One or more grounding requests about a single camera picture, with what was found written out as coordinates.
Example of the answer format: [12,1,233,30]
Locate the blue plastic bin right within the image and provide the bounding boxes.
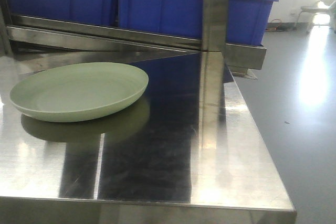
[118,0,279,46]

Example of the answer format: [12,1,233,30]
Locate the stainless steel shelf rail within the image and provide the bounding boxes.
[6,15,266,70]

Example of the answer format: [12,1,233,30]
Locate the orange cable on floor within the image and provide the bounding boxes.
[265,18,292,31]

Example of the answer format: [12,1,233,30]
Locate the stainless steel shelf post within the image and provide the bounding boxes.
[202,0,232,52]

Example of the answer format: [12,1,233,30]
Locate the light green round plate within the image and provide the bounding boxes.
[9,62,149,122]

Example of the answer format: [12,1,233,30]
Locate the grey stool in background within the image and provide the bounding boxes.
[293,0,335,34]

